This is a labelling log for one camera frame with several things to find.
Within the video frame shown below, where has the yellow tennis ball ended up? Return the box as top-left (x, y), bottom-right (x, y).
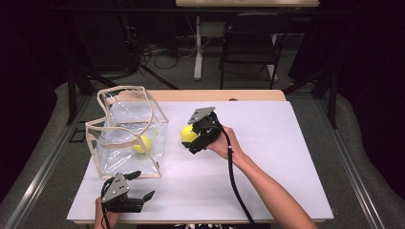
top-left (180, 123), bottom-right (200, 144)
top-left (132, 134), bottom-right (153, 155)

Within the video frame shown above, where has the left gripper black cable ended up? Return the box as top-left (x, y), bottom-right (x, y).
top-left (99, 178), bottom-right (113, 229)

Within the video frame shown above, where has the clear plastic bag beige trim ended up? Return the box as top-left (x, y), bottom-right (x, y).
top-left (85, 85), bottom-right (170, 179)

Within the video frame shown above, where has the white desk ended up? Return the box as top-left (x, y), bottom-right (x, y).
top-left (175, 0), bottom-right (320, 81)

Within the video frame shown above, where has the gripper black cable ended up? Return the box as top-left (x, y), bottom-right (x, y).
top-left (203, 123), bottom-right (256, 226)
top-left (99, 178), bottom-right (113, 229)

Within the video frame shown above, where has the small black frame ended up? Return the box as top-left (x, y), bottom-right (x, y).
top-left (69, 127), bottom-right (87, 144)

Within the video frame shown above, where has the cable bundle on floor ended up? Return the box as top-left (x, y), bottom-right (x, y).
top-left (139, 39), bottom-right (199, 70)

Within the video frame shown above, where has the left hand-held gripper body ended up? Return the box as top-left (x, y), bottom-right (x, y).
top-left (100, 172), bottom-right (144, 214)

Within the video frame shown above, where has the black metal stand post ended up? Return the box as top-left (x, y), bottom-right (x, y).
top-left (66, 71), bottom-right (78, 126)

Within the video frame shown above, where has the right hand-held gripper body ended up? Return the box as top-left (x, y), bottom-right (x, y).
top-left (187, 106), bottom-right (224, 151)

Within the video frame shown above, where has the person's left hand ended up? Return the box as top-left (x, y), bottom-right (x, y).
top-left (94, 197), bottom-right (121, 229)

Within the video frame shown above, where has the aluminium rail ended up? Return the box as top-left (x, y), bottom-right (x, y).
top-left (3, 94), bottom-right (94, 229)
top-left (316, 97), bottom-right (386, 229)

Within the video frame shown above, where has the black chair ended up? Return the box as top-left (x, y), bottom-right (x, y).
top-left (219, 12), bottom-right (292, 91)

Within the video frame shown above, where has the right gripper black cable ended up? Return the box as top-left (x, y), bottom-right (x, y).
top-left (203, 123), bottom-right (256, 226)

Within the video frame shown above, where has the person's right hand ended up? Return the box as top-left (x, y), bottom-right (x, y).
top-left (205, 125), bottom-right (248, 165)

